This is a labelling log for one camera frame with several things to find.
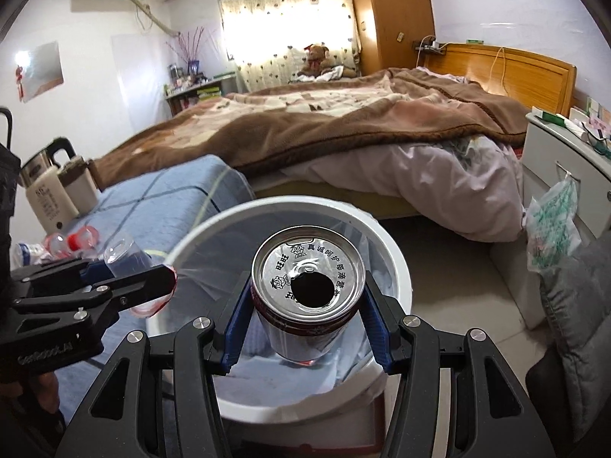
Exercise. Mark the white round bin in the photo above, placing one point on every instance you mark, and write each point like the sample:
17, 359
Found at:
384, 267

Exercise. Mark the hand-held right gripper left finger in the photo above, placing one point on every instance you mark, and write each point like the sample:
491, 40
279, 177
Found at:
238, 327

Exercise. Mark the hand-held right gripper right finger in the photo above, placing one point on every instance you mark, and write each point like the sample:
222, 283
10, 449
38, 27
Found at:
377, 329

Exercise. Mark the cluttered side desk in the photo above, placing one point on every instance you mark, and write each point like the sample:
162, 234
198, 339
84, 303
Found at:
191, 100

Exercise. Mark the black chair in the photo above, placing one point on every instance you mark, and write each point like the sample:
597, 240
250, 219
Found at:
549, 391

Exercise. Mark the bed with brown blanket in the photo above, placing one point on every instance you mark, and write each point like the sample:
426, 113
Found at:
286, 124

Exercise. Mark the white nightstand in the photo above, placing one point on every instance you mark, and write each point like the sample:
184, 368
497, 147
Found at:
549, 152

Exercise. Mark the white electric kettle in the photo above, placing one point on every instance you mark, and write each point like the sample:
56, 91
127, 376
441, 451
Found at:
45, 200

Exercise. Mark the vase with purple branches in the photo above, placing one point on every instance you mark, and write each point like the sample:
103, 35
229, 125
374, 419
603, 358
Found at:
193, 64

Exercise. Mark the wall shelf with power strip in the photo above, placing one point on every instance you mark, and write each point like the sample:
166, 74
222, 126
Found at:
432, 47

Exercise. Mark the green printed plastic bag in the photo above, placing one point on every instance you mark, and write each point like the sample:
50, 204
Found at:
553, 219

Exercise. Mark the clear bottle with red cap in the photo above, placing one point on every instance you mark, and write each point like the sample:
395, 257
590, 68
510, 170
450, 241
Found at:
79, 241

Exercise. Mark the shiny wall poster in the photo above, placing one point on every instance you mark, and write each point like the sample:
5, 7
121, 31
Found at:
43, 71

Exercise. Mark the wrapped air conditioner pipe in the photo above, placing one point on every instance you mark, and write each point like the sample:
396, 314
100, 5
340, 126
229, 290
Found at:
152, 18

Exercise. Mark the wooden wardrobe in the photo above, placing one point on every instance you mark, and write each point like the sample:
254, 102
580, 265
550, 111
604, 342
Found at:
396, 9

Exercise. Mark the grey cushioned chair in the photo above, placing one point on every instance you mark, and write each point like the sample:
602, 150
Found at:
582, 305

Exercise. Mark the brown teddy bear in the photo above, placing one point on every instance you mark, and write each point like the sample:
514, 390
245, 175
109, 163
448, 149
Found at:
316, 57

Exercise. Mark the green and white box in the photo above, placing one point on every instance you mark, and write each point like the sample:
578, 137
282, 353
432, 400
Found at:
553, 117

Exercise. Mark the clear plastic cup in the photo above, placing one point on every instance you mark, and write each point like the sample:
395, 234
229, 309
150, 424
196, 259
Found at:
126, 257

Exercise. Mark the red hanging ornament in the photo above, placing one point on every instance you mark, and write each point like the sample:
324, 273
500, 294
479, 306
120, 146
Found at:
20, 81

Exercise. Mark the wooden bed headboard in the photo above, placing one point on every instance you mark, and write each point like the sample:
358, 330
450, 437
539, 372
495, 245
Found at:
525, 76

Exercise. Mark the pile of small boxes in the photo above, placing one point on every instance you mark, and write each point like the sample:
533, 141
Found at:
594, 124

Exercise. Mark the blue checked tablecloth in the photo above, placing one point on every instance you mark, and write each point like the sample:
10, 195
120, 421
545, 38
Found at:
157, 200

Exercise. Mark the red drink can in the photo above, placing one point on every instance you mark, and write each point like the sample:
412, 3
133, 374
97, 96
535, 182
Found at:
286, 267

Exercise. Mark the pink duvet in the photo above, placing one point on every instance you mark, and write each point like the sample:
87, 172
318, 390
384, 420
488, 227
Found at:
429, 186

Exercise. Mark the beige lidded jug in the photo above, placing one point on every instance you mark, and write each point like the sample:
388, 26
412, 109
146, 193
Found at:
81, 191

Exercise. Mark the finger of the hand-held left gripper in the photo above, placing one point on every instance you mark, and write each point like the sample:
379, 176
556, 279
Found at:
95, 271
138, 288

